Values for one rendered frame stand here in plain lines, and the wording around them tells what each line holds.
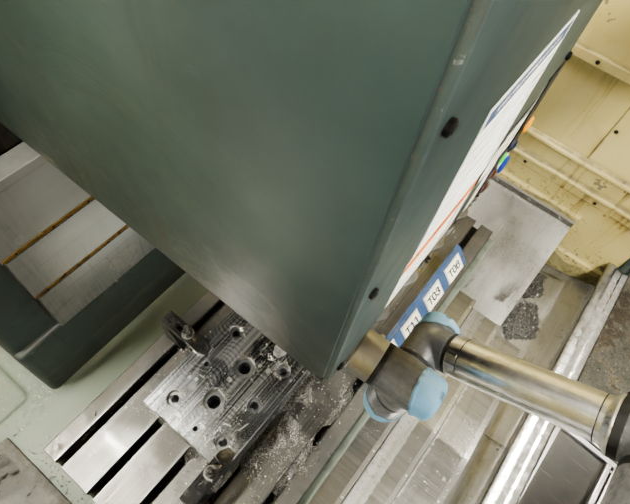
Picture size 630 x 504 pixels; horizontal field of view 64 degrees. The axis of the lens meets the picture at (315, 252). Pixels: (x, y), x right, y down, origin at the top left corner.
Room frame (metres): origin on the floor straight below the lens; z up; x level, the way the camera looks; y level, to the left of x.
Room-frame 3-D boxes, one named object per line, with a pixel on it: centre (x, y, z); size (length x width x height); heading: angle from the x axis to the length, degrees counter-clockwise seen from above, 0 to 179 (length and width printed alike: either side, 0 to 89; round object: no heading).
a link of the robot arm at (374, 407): (0.28, -0.18, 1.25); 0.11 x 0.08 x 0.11; 151
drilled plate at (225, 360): (0.31, 0.13, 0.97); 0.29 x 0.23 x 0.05; 152
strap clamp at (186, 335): (0.40, 0.25, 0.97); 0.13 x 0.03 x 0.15; 62
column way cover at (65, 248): (0.59, 0.47, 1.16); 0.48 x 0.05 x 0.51; 152
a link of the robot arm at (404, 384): (0.26, -0.18, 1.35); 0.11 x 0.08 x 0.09; 66
